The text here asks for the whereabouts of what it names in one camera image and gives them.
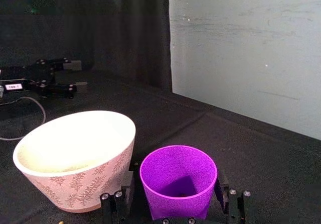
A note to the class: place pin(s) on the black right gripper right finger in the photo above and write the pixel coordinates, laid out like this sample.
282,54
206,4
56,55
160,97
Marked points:
235,206

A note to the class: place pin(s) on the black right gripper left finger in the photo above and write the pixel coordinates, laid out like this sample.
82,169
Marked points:
118,206

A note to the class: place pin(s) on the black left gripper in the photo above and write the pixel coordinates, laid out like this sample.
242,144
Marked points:
27,77

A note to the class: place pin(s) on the black curtain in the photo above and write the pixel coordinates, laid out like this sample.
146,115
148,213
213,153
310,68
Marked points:
100,33

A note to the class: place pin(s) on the white bowl with leaf pattern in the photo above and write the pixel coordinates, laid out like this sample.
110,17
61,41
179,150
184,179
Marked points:
75,158

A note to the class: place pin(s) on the purple plastic cup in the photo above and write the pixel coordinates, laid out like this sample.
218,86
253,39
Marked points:
175,173

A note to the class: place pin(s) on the black table cloth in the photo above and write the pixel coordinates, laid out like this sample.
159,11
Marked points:
225,133

